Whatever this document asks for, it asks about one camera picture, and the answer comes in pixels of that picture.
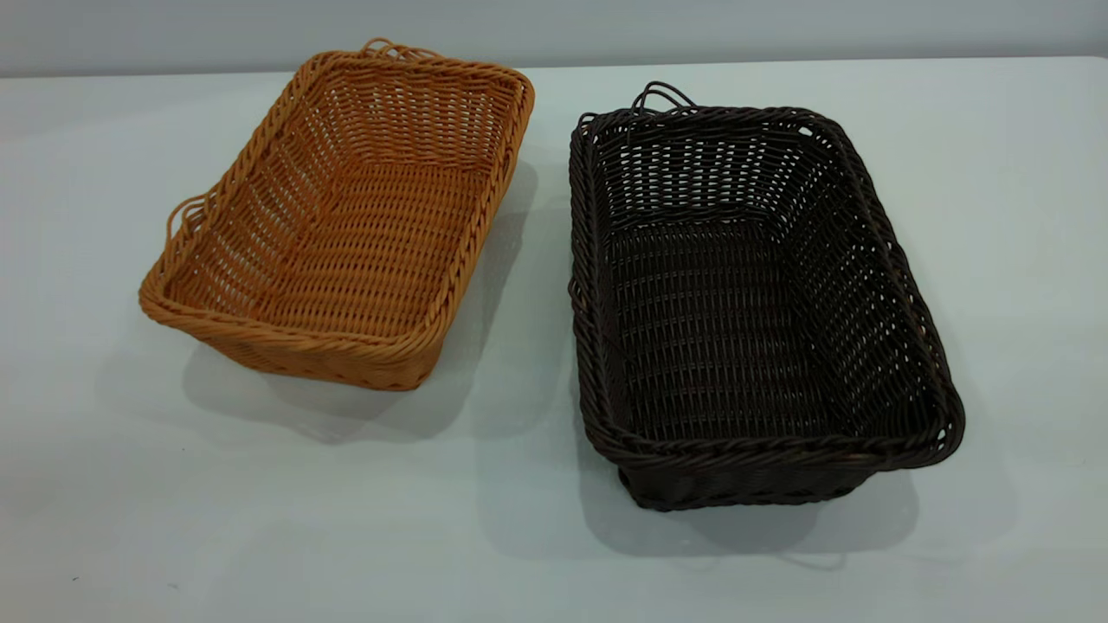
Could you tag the dark brown wicker basket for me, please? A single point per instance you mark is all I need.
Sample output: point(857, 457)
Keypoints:
point(736, 329)

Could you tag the tan orange wicker basket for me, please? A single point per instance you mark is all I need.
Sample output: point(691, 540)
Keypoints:
point(363, 234)

